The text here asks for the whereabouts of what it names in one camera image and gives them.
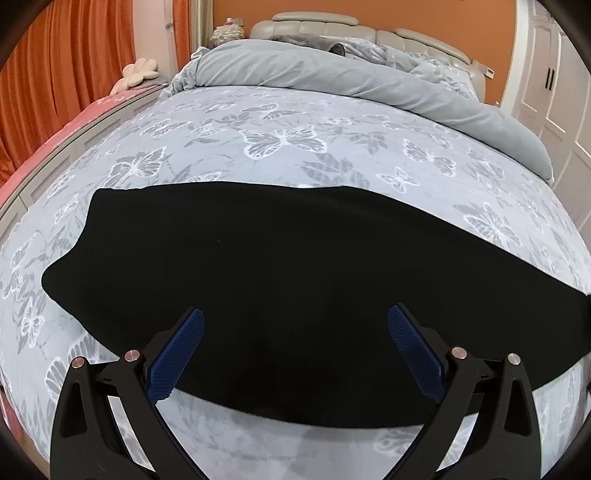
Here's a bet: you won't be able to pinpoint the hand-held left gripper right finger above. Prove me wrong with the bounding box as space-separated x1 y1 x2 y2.
387 302 550 480

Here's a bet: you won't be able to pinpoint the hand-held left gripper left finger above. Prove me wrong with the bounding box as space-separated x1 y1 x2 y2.
50 307 206 480

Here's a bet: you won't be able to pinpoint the black pants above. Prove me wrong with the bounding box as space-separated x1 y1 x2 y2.
41 182 591 428

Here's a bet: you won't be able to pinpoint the butterfly print bed blanket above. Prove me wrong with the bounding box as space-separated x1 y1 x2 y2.
0 85 591 480

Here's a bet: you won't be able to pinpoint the pink window seat cushion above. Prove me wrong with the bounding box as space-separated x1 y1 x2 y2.
0 85 162 204

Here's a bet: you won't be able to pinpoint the white wardrobe doors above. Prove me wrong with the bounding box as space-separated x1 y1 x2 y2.
510 0 591 232

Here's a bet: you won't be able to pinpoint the cream flower-shaped cushion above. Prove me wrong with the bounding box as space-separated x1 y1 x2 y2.
111 59 160 93

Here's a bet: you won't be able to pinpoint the grey duvet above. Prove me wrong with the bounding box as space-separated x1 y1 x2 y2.
159 38 555 185

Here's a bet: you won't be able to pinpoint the orange curtain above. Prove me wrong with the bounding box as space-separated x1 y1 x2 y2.
0 0 134 162

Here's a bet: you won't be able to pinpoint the white bedside ornament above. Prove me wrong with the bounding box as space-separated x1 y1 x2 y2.
210 17 243 47

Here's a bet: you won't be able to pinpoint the beige padded bed headboard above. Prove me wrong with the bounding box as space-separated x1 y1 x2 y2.
249 11 488 100

